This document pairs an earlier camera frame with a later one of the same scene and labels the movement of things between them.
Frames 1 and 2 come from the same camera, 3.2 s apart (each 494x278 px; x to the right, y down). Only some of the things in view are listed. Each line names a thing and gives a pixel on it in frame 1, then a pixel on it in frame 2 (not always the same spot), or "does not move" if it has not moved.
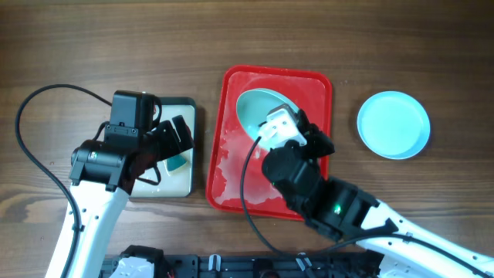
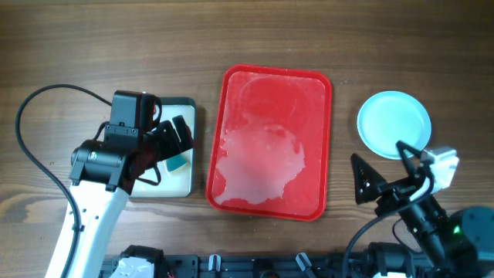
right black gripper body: [317, 146] → [426, 218]
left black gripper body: [162, 142] does not move
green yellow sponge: [175, 161] does not move
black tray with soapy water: [178, 174] does not move
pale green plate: [254, 105] → [386, 117]
